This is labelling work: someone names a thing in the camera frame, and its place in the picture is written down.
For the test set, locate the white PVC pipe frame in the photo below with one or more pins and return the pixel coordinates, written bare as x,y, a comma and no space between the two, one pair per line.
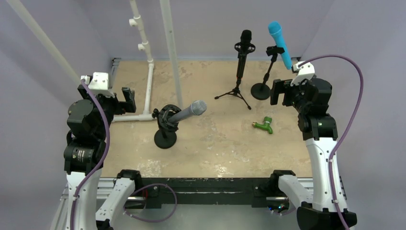
135,21

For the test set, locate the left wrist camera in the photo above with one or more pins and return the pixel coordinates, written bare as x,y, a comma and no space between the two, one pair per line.
99,84

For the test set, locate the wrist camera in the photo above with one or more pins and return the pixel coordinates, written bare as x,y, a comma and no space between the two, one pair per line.
303,71
99,84

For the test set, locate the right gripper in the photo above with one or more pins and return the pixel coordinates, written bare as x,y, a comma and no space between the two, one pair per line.
287,94

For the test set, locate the silver grey microphone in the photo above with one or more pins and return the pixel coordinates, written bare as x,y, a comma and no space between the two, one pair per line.
196,108

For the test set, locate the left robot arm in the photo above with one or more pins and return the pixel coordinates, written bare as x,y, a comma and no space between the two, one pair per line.
88,138

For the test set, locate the blue microphone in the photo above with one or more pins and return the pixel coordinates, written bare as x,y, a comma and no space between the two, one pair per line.
275,30

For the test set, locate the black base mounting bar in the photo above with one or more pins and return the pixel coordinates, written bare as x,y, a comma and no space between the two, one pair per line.
254,192

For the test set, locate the black microphone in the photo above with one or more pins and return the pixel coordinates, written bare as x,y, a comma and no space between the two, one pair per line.
243,48

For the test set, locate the aluminium rail frame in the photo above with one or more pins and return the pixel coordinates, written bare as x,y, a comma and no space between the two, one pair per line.
106,186

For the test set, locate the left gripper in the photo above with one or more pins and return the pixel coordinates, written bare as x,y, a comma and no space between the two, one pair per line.
128,106

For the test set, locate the black clip round-base stand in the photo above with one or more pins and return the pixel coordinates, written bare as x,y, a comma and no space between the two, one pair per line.
261,91

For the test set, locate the green tap faucet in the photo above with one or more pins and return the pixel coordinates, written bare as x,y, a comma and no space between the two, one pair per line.
266,125

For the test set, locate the black shock-mount round-base stand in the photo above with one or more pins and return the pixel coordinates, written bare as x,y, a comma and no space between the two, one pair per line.
166,136

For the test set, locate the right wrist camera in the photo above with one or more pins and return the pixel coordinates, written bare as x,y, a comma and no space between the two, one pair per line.
303,71

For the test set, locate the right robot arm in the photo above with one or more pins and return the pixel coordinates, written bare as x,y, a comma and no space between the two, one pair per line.
317,143

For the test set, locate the black tripod mic stand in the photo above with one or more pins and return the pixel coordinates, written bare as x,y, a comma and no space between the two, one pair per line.
236,90

